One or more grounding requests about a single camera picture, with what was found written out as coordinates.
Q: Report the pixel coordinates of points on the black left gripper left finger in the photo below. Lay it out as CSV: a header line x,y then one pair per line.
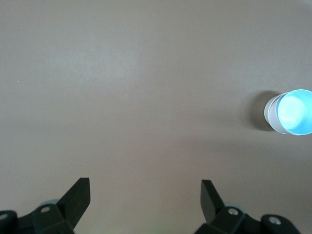
x,y
70,207

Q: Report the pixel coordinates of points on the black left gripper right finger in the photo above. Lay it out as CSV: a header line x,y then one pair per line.
x,y
212,207

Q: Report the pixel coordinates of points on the blue bowl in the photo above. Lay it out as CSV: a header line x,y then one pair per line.
x,y
295,112

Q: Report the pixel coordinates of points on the white bowl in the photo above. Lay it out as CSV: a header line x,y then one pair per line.
x,y
266,111

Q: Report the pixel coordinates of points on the brown table cover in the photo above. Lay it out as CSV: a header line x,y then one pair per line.
x,y
122,97

